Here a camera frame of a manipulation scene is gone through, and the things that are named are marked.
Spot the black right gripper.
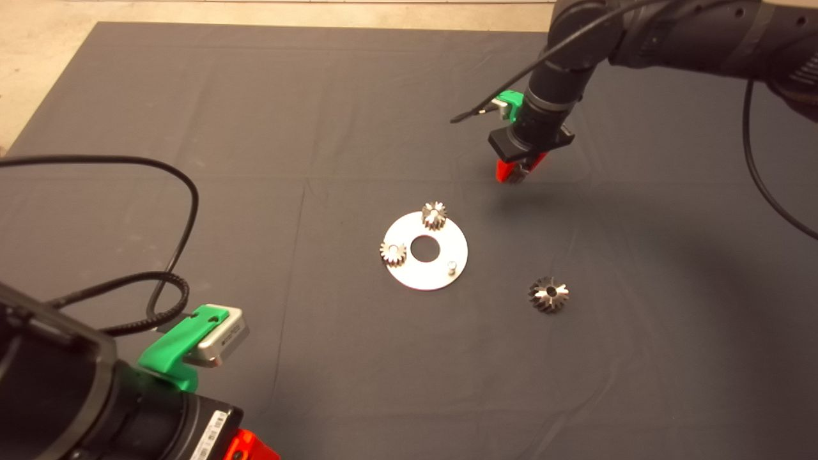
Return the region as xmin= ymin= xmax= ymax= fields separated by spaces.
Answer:
xmin=488 ymin=109 xmax=576 ymax=185

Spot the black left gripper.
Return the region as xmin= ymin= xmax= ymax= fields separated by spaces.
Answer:
xmin=176 ymin=394 xmax=282 ymax=460

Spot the large steel bevel gear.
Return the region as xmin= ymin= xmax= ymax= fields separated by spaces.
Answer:
xmin=528 ymin=277 xmax=570 ymax=314

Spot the round metal plate with hole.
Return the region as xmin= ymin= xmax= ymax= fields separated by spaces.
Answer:
xmin=383 ymin=211 xmax=468 ymax=292

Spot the dark grey table cloth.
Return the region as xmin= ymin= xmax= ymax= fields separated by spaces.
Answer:
xmin=0 ymin=22 xmax=818 ymax=460

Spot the green right camera mount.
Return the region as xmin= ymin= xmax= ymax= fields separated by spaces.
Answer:
xmin=497 ymin=90 xmax=527 ymax=126

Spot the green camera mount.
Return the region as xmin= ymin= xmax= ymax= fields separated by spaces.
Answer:
xmin=497 ymin=90 xmax=527 ymax=126
xmin=137 ymin=304 xmax=229 ymax=392

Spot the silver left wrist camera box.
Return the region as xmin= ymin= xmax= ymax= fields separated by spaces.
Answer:
xmin=184 ymin=305 xmax=250 ymax=368

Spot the green left camera mount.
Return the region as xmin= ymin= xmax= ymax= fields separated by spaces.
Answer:
xmin=137 ymin=304 xmax=229 ymax=392

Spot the braided black left arm cable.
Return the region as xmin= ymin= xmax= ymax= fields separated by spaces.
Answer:
xmin=48 ymin=271 xmax=191 ymax=337

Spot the smooth black left arm cable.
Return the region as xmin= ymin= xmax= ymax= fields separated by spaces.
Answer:
xmin=0 ymin=155 xmax=199 ymax=333

